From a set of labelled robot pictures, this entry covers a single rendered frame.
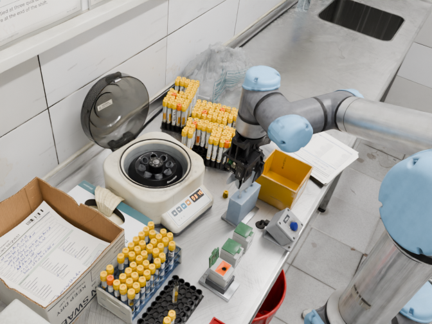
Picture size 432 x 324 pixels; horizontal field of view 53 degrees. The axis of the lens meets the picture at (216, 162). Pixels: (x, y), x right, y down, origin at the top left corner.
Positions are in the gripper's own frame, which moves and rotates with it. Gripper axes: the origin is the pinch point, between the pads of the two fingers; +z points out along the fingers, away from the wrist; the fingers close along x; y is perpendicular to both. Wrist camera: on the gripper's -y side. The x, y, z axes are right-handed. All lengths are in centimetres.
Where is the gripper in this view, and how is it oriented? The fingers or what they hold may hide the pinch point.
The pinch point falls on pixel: (242, 184)
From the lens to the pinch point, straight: 114.7
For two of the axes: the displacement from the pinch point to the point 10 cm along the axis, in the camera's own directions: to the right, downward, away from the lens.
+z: -1.2, 7.2, 6.9
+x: 8.0, 4.7, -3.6
